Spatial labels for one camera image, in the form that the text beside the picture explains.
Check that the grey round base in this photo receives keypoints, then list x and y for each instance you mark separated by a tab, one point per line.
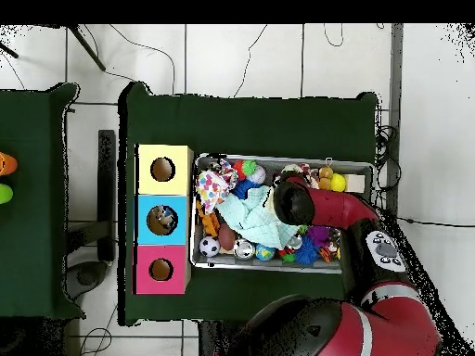
87	276

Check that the yellow ball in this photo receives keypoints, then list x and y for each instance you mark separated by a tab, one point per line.
337	182

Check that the green plastic object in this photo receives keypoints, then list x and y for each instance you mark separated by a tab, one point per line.
4	195

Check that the black tripod leg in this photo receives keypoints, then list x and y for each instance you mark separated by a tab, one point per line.
87	47
9	51

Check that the dark green table cloth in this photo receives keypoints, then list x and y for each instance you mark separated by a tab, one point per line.
259	126
33	241

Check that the black panel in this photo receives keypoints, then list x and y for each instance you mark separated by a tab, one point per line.
107	167

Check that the brown monkey plush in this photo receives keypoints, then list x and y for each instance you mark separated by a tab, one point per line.
326	178

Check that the small soccer ball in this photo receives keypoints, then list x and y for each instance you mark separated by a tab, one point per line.
209	246

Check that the orange plastic object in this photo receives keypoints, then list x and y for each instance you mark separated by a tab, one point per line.
7	164

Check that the wooden box with three holes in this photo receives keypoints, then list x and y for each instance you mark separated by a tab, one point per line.
178	178

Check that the purple spiky ball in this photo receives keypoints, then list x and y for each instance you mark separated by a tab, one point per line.
319	235

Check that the blue spiky ball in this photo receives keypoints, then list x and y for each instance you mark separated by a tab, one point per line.
306	252

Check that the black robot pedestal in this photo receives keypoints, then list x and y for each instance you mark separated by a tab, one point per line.
211	341

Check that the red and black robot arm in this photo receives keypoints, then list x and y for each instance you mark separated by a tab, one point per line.
341	209

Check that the light blue muslin cloth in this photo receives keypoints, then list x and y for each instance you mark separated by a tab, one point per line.
256	218

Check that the polka dot paper napkin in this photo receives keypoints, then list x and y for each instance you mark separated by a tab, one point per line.
211	187

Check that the silver mesh bin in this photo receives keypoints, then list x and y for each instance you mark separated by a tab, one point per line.
222	262

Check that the silver drink can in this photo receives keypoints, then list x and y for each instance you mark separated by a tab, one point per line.
243	248

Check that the small white baseball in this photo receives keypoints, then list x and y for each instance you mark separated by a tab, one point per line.
258	175

